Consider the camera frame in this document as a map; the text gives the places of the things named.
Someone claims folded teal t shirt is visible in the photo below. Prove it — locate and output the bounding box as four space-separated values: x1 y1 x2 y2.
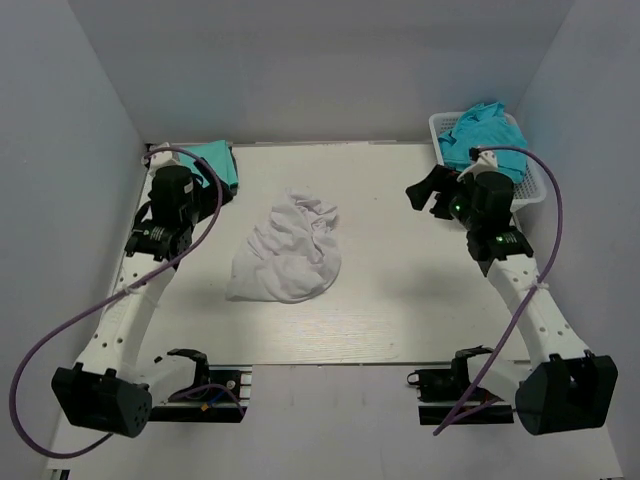
183 140 239 194

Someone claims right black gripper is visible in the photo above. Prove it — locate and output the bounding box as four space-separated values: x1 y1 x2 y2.
406 165 482 231

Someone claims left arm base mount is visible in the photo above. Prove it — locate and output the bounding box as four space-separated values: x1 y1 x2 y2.
140 349 252 424

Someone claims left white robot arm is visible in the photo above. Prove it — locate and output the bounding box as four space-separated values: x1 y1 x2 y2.
52 165 212 438

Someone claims white t shirt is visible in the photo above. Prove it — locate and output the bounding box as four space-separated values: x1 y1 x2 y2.
226 188 342 304

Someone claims crumpled teal t shirt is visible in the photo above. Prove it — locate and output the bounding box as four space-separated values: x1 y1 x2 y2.
438 102 528 172

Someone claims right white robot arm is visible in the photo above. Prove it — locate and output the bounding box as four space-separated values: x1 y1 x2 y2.
406 165 618 435

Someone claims white plastic basket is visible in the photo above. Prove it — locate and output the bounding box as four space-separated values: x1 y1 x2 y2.
429 111 547 213

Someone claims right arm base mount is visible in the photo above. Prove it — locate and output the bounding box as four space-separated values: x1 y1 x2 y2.
406 346 514 426

